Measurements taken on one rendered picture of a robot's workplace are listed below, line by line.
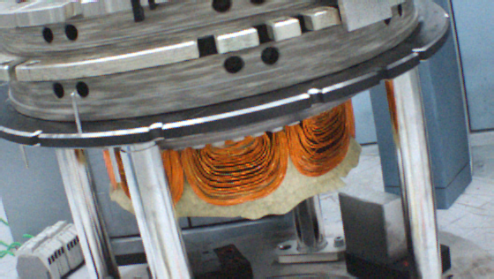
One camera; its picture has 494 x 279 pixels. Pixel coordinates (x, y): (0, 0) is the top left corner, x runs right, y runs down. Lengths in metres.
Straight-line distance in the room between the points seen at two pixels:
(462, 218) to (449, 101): 0.11
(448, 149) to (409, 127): 0.30
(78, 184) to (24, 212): 0.26
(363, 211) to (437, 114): 0.18
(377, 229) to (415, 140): 0.13
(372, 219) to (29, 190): 0.38
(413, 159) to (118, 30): 0.22
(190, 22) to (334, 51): 0.09
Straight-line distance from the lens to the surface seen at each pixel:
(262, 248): 0.96
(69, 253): 1.03
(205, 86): 0.60
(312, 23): 0.59
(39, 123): 0.65
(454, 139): 1.02
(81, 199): 0.81
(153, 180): 0.63
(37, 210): 1.06
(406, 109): 0.70
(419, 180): 0.72
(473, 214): 0.99
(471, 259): 0.86
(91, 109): 0.62
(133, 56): 0.58
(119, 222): 1.02
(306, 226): 0.90
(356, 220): 0.84
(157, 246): 0.64
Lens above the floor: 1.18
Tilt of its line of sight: 18 degrees down
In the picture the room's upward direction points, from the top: 11 degrees counter-clockwise
